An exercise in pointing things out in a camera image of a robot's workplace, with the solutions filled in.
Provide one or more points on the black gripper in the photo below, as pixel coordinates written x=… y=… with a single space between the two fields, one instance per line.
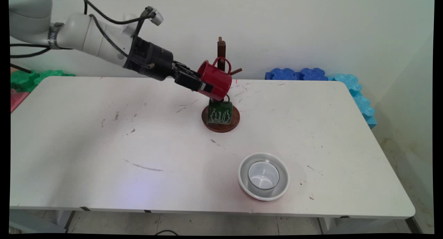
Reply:
x=152 y=61

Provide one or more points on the red enamel mug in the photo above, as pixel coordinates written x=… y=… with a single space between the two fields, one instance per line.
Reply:
x=218 y=80

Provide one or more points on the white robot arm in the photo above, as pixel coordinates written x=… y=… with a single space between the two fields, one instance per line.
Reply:
x=86 y=35

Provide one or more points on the brown wooden mug tree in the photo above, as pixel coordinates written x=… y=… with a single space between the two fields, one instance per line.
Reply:
x=221 y=48

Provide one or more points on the green enamel mug white print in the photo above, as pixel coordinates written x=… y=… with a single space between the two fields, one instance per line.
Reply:
x=219 y=112

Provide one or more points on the dark blue foam mat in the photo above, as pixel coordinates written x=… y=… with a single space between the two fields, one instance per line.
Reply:
x=294 y=74

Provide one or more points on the white bowl with red rim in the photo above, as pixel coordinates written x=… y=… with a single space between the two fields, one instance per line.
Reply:
x=244 y=183

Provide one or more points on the white cup in bowl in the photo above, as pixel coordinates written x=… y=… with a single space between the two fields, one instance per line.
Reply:
x=263 y=175

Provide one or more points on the green foam mat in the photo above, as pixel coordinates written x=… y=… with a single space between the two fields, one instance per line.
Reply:
x=41 y=76

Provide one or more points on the red foam mat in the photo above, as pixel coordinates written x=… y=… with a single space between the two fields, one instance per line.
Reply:
x=17 y=99

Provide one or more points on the light blue foam mat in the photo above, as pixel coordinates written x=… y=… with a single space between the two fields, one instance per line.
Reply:
x=361 y=102

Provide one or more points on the white table leg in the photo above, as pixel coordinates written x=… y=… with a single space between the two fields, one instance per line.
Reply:
x=62 y=220
x=327 y=225

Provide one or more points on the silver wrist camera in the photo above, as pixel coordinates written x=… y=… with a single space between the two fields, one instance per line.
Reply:
x=155 y=17

